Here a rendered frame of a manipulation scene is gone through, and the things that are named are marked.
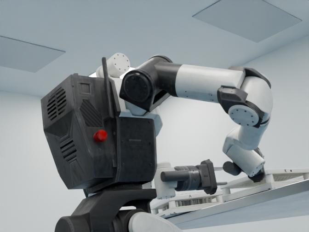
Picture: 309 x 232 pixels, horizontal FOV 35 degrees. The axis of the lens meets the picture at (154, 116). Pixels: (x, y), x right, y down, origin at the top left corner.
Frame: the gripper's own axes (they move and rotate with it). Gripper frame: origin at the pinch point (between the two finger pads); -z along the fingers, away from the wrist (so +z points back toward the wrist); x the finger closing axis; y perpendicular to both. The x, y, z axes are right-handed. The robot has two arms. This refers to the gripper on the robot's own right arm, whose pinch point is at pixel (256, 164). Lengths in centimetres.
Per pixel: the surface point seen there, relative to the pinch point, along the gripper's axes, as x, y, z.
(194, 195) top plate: 2.9, -31.1, -26.7
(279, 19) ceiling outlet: -192, 9, -315
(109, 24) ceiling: -193, -137, -214
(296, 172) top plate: 3.4, 11.3, -15.7
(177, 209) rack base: 7.4, -37.4, -21.2
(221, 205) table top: 9.9, -17.9, -14.6
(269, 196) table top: 11.0, 1.6, -2.6
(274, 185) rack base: 7.6, 4.0, -4.0
